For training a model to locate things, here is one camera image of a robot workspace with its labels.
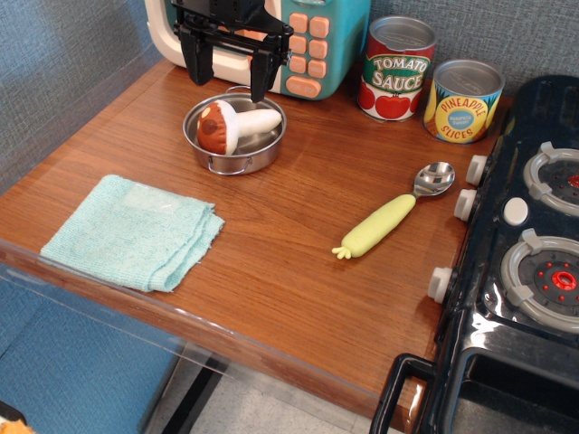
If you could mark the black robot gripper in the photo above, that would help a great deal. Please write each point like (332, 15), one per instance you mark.
(243, 27)

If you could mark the brown white plush mushroom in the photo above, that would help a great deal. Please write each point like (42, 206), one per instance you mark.
(220, 126)

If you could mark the small stainless steel pot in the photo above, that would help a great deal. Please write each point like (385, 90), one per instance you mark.
(253, 153)

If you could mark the teal cream toy microwave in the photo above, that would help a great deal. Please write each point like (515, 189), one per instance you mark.
(328, 37)

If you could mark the tomato sauce toy can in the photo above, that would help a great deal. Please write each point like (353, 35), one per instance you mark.
(398, 55)

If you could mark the light blue folded cloth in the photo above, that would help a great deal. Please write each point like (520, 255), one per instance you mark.
(135, 235)

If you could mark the pineapple slices toy can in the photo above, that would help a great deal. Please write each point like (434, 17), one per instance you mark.
(463, 99)

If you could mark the black metal table leg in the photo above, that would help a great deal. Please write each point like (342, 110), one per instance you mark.
(196, 397)

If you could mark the clear acrylic barrier panel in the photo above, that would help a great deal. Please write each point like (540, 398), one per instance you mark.
(72, 365)

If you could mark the black toy stove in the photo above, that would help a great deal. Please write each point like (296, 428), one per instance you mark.
(507, 340)

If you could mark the green handled metal spoon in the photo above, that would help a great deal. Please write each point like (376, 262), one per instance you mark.
(434, 179)

